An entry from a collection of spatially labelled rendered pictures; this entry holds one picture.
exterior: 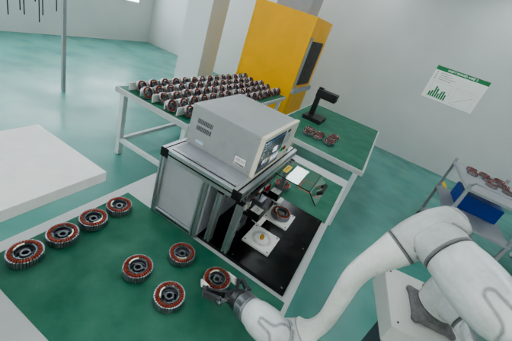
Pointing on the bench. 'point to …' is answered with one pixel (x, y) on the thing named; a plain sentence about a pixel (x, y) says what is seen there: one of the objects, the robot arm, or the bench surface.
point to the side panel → (178, 195)
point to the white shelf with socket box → (40, 170)
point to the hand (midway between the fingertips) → (216, 280)
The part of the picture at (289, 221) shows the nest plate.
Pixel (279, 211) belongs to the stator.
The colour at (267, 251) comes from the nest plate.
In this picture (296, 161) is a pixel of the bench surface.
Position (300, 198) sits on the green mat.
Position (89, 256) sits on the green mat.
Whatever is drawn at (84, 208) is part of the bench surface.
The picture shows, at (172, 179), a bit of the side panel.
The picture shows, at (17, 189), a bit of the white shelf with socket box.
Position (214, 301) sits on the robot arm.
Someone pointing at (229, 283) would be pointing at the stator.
